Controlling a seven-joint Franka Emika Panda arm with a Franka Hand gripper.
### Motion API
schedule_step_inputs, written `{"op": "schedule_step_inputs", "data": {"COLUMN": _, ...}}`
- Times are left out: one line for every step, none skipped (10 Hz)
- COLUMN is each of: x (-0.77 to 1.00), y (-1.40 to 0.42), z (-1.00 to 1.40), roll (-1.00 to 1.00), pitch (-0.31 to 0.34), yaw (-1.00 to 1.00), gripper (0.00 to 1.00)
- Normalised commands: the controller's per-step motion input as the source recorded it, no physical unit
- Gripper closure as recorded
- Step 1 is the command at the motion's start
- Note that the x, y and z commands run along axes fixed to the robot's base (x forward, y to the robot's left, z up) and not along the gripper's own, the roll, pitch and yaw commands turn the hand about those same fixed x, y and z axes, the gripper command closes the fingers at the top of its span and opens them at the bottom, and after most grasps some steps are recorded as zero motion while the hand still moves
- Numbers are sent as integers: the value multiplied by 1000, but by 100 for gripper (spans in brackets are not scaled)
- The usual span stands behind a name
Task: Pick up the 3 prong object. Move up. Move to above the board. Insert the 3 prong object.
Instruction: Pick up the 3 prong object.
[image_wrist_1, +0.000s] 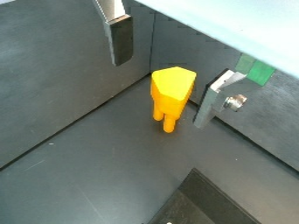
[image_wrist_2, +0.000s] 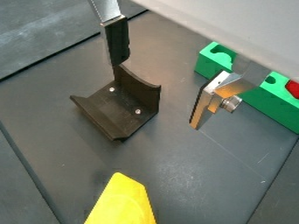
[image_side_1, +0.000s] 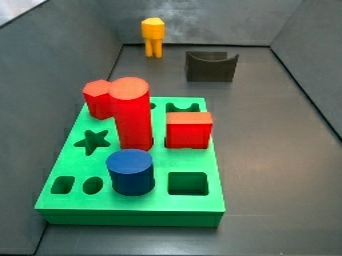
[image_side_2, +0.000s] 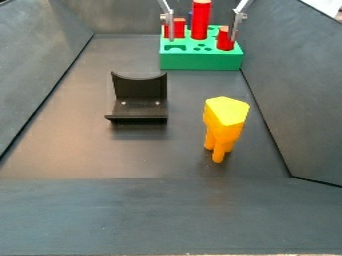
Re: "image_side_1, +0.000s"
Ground yellow three prong block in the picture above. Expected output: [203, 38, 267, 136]
[142, 17, 166, 58]

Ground green shape sorter board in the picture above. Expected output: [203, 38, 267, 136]
[35, 97, 226, 227]

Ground red square block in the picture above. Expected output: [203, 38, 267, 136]
[166, 112, 214, 149]

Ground tall red cylinder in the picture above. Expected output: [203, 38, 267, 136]
[108, 77, 152, 151]

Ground blue cylinder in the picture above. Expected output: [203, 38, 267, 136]
[105, 149, 155, 196]

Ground red hexagonal block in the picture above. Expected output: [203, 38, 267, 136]
[83, 79, 112, 120]

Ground black curved stand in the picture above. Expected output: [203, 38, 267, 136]
[186, 51, 239, 82]

